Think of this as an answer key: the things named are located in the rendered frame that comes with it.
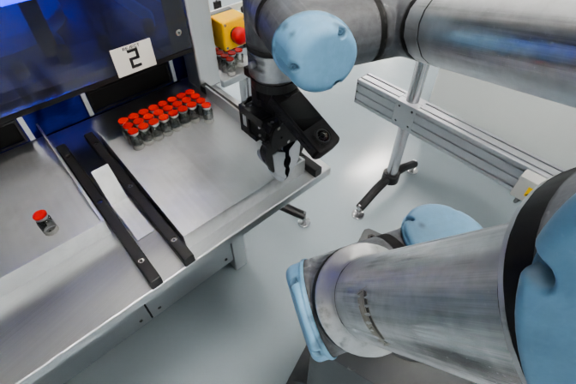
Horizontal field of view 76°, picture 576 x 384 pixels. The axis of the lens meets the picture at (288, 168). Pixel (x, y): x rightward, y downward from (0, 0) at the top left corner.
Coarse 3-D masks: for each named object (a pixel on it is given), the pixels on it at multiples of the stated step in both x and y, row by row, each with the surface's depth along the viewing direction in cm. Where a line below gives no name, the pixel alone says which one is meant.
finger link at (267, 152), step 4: (268, 140) 57; (264, 144) 56; (268, 144) 57; (264, 148) 57; (268, 148) 57; (272, 148) 58; (260, 152) 59; (264, 152) 58; (268, 152) 58; (272, 152) 58; (276, 152) 59; (264, 156) 58; (268, 156) 58; (272, 156) 59; (264, 160) 60; (268, 160) 59; (272, 160) 60; (268, 164) 59; (272, 164) 60; (268, 168) 62; (272, 168) 61
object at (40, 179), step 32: (0, 160) 74; (32, 160) 74; (0, 192) 68; (32, 192) 68; (64, 192) 68; (0, 224) 63; (32, 224) 63; (64, 224) 63; (96, 224) 59; (0, 256) 58; (32, 256) 58; (64, 256) 58; (0, 288) 53
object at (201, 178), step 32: (192, 128) 81; (224, 128) 81; (128, 160) 74; (160, 160) 74; (192, 160) 74; (224, 160) 74; (256, 160) 74; (160, 192) 68; (192, 192) 68; (224, 192) 68; (256, 192) 64; (192, 224) 63; (224, 224) 63
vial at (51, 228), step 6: (48, 216) 60; (36, 222) 59; (42, 222) 59; (48, 222) 59; (54, 222) 61; (42, 228) 59; (48, 228) 60; (54, 228) 61; (48, 234) 61; (54, 234) 61
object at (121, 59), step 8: (144, 40) 75; (120, 48) 72; (128, 48) 74; (144, 48) 76; (152, 48) 77; (112, 56) 72; (120, 56) 73; (128, 56) 74; (144, 56) 77; (152, 56) 78; (120, 64) 74; (128, 64) 75; (144, 64) 78; (152, 64) 79; (120, 72) 75; (128, 72) 76
